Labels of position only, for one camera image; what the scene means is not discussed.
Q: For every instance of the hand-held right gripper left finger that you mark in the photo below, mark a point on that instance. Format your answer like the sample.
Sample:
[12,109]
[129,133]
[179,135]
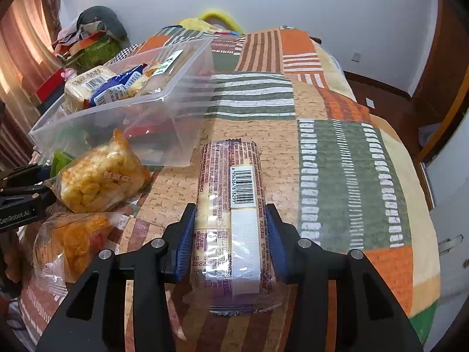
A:
[185,242]

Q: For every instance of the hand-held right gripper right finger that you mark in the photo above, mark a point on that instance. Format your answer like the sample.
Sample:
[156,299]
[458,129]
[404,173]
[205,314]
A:
[276,242]

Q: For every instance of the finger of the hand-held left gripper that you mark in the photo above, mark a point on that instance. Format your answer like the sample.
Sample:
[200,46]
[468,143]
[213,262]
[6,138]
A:
[29,195]
[25,176]

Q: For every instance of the clear bag of fried snack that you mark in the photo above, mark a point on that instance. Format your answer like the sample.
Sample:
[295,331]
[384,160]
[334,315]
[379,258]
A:
[77,238]

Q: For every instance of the puffed rice bar packet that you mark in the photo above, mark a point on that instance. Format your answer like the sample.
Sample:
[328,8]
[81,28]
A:
[99,179]

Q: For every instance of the cream bread packet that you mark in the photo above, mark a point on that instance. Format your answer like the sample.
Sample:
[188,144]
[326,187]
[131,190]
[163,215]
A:
[86,84]

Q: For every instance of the blue biscuit packet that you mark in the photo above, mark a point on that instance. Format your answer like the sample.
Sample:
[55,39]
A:
[113,88]

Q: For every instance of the clear plastic container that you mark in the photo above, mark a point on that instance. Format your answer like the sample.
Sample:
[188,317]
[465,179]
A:
[176,99]

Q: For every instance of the bright green snack packet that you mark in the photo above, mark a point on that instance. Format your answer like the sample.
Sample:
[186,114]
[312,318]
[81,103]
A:
[62,158]

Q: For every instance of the red box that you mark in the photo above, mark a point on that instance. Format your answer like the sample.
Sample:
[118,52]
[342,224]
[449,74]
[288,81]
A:
[51,85]

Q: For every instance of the patchwork blanket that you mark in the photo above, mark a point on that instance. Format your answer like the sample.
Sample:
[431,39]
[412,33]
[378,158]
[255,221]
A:
[329,154]

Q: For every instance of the orange striped curtain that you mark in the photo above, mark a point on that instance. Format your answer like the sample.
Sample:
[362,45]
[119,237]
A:
[25,44]

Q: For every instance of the green patterned bag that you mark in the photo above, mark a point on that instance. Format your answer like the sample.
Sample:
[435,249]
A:
[99,52]

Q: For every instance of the orange cardboard box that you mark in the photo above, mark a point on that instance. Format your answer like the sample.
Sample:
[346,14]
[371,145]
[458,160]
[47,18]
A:
[84,42]

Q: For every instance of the white paper on floor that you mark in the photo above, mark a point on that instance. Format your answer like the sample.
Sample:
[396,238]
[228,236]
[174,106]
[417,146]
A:
[370,102]

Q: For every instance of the white door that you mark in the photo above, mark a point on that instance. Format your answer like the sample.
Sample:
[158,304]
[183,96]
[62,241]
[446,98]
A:
[450,209]

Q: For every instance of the yellow cloth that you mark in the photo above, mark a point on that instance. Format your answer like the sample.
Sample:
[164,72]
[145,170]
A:
[192,24]

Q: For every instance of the yellow curved tube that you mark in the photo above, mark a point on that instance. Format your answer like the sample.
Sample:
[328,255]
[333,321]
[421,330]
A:
[220,17]

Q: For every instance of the white wall socket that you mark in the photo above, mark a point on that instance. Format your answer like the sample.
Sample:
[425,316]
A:
[355,57]

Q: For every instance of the wooden door frame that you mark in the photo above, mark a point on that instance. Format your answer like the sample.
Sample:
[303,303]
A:
[443,62]

